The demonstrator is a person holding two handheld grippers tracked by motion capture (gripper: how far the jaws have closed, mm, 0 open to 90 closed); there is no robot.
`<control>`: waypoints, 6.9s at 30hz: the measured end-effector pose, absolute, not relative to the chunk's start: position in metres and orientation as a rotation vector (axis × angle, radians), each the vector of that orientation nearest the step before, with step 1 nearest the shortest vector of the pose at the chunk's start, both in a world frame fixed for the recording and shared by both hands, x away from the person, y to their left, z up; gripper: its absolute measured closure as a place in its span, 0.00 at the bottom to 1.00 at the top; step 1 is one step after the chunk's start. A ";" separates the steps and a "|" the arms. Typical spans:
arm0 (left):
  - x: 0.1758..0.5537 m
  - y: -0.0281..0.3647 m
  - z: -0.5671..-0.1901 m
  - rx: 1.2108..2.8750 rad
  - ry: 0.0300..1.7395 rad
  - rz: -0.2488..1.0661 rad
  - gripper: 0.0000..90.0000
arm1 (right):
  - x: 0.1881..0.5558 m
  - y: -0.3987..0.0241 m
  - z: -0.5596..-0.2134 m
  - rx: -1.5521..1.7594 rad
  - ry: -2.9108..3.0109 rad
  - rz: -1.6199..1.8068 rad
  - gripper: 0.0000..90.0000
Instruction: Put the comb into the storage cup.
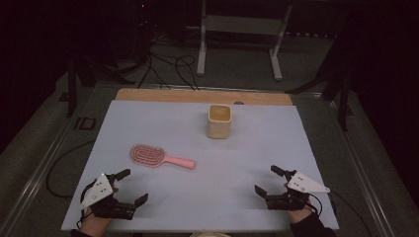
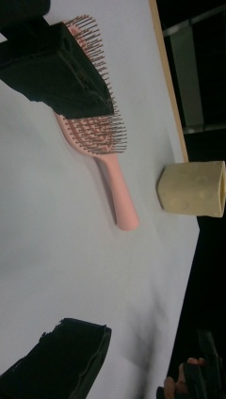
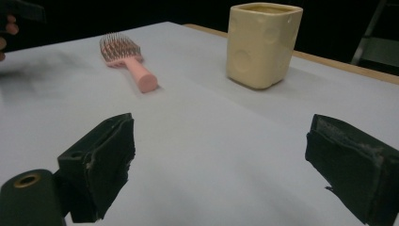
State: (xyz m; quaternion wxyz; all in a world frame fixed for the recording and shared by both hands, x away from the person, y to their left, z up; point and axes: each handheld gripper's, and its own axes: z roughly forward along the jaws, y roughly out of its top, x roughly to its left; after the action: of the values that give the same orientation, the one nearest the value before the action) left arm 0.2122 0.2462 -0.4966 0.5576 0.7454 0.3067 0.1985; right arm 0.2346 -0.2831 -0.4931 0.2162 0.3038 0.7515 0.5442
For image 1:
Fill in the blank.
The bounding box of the white metal stand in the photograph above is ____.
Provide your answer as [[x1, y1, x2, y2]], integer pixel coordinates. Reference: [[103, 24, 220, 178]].
[[186, 0, 294, 82]]

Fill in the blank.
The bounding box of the pink hairbrush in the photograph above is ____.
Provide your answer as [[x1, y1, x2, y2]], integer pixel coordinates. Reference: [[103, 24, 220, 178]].
[[129, 143, 197, 171]]

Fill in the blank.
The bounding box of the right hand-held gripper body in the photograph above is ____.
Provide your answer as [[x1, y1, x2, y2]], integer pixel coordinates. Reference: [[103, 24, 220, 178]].
[[266, 169, 331, 212]]

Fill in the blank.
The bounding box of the black square floor bracket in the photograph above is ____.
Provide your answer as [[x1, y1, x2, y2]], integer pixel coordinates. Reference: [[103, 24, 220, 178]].
[[73, 116, 98, 131]]

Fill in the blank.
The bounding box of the metal floor rail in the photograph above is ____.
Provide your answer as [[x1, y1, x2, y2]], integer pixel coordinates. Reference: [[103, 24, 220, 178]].
[[0, 112, 87, 237], [324, 97, 394, 237]]

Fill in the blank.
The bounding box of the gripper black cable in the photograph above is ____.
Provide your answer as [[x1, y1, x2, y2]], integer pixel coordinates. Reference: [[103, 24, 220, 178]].
[[307, 192, 325, 217], [76, 182, 97, 230]]

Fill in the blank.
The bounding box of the looped black floor cable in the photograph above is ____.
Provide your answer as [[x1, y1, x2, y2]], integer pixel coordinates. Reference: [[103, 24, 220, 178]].
[[137, 33, 201, 92]]

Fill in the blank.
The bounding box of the white table mat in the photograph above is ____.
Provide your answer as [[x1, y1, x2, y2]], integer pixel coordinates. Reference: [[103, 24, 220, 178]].
[[60, 100, 340, 233]]

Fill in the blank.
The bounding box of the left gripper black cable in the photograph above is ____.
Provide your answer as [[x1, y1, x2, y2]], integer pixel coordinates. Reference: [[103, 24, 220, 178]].
[[76, 182, 97, 230]]

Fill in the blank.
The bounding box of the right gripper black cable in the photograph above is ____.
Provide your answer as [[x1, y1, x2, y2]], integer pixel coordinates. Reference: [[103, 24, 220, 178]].
[[307, 192, 325, 217]]

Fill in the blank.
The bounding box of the person's left hand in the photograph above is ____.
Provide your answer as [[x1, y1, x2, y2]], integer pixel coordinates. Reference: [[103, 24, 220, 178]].
[[80, 210, 114, 237]]

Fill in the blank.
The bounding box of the black metal stand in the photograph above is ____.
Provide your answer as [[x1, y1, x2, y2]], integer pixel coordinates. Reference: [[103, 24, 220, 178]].
[[58, 53, 136, 119], [285, 63, 356, 132]]

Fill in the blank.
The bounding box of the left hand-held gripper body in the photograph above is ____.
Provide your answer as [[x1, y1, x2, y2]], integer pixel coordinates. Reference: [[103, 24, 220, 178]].
[[79, 173, 136, 221]]

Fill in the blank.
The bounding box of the person's right hand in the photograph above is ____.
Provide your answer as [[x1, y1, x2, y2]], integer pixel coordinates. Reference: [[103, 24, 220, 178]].
[[287, 203, 318, 224]]

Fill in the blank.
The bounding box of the beige square cup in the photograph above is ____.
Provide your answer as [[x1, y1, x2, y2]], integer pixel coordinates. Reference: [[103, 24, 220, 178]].
[[206, 104, 233, 140]]

